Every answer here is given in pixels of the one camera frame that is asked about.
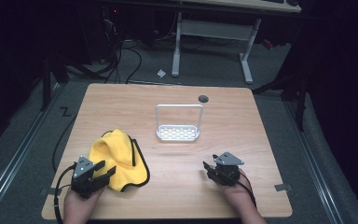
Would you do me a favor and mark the black zigzag floor tape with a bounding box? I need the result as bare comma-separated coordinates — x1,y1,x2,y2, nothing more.
59,105,73,118

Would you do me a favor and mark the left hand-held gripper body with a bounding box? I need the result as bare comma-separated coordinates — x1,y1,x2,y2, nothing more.
70,155,107,200

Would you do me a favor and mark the right hand-held gripper cable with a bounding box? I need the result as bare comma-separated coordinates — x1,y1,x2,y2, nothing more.
225,170,258,209

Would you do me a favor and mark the bundle of black floor cables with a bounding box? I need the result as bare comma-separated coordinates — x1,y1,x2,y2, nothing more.
101,38,144,85

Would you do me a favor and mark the white-legged wooden desk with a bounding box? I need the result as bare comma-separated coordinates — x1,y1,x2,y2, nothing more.
170,0,303,85

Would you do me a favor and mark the yellow and grey cloth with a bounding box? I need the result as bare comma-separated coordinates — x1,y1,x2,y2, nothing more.
89,128,151,192

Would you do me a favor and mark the black metal stand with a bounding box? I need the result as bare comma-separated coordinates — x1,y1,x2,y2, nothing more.
251,73,310,133
39,50,70,112

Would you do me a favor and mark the person's left hand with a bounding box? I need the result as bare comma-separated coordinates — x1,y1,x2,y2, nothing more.
62,185,105,220

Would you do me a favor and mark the white wire rack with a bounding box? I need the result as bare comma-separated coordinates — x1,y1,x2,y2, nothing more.
155,104,205,143

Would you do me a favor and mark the thin black floor cable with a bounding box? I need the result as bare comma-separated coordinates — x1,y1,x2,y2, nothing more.
51,114,77,174

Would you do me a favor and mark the dark computer tower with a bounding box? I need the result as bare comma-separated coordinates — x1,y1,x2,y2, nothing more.
100,5,123,64

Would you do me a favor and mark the grey tape strip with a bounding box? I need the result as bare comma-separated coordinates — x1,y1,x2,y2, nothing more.
273,183,294,192
39,186,63,197

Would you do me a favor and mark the left hand-held gripper cable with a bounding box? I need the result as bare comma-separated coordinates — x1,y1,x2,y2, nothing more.
52,163,76,224

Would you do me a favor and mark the person's right hand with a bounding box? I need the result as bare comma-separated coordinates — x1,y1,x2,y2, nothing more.
217,169,254,208

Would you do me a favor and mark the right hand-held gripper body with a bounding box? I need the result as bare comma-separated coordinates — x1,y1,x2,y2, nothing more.
212,151,245,188

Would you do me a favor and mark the hand-held gripper cable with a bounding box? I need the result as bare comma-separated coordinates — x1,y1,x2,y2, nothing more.
225,170,258,209
52,163,76,224

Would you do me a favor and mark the metal floor rail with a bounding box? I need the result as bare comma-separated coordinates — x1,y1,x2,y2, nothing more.
283,99,345,224
0,83,63,220

